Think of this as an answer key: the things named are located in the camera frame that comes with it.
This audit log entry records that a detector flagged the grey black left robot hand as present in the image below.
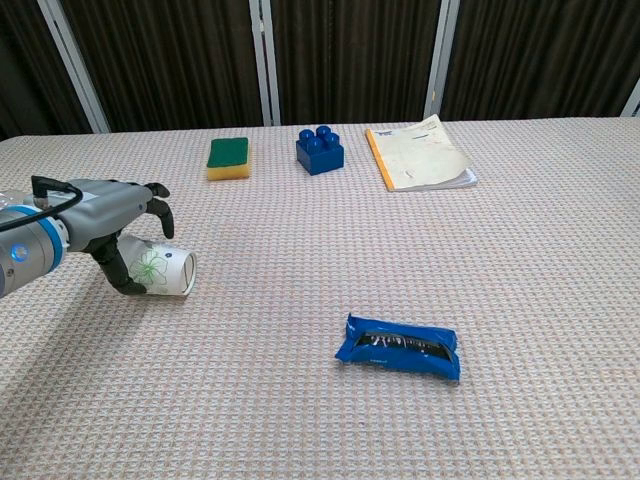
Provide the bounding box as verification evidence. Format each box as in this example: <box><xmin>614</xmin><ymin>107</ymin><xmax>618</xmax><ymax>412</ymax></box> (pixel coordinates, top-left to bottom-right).
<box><xmin>59</xmin><ymin>178</ymin><xmax>175</xmax><ymax>295</ymax></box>

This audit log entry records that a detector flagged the white paper cup green flower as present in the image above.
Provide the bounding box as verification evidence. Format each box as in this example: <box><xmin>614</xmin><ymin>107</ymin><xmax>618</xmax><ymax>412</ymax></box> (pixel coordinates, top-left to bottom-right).
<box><xmin>117</xmin><ymin>235</ymin><xmax>198</xmax><ymax>298</ymax></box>

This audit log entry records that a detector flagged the yellow sponge green scouring pad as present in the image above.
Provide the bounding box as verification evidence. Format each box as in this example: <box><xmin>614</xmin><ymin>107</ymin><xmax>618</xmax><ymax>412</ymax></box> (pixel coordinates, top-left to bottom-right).
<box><xmin>206</xmin><ymin>136</ymin><xmax>251</xmax><ymax>182</ymax></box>

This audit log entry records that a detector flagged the blue toy building block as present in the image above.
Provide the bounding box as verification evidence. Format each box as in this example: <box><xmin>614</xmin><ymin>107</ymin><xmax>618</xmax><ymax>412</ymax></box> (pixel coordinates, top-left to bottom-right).
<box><xmin>295</xmin><ymin>124</ymin><xmax>346</xmax><ymax>177</ymax></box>

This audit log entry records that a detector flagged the checkered pink tablecloth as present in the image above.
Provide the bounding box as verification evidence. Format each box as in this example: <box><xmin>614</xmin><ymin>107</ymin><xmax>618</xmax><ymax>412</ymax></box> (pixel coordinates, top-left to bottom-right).
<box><xmin>0</xmin><ymin>116</ymin><xmax>640</xmax><ymax>480</ymax></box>

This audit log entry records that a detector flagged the cream notebook yellow spine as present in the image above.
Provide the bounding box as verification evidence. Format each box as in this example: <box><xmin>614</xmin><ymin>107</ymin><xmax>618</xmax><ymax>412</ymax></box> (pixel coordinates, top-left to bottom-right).
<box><xmin>364</xmin><ymin>113</ymin><xmax>478</xmax><ymax>193</ymax></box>

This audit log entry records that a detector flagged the blue snack packet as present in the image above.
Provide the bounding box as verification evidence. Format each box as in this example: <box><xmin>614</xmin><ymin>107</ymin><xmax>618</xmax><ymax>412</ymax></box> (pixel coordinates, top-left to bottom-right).
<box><xmin>334</xmin><ymin>312</ymin><xmax>463</xmax><ymax>387</ymax></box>

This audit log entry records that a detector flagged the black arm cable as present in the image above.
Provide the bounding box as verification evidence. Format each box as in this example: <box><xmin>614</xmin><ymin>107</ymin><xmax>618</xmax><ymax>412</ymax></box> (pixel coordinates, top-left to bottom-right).
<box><xmin>0</xmin><ymin>175</ymin><xmax>84</xmax><ymax>233</ymax></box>

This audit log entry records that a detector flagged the grey partition frame post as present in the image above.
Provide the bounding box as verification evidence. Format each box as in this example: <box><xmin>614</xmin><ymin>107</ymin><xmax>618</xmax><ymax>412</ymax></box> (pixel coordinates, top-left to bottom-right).
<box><xmin>422</xmin><ymin>0</ymin><xmax>461</xmax><ymax>121</ymax></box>
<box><xmin>248</xmin><ymin>0</ymin><xmax>281</xmax><ymax>127</ymax></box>
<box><xmin>36</xmin><ymin>0</ymin><xmax>111</xmax><ymax>135</ymax></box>
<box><xmin>619</xmin><ymin>78</ymin><xmax>640</xmax><ymax>119</ymax></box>

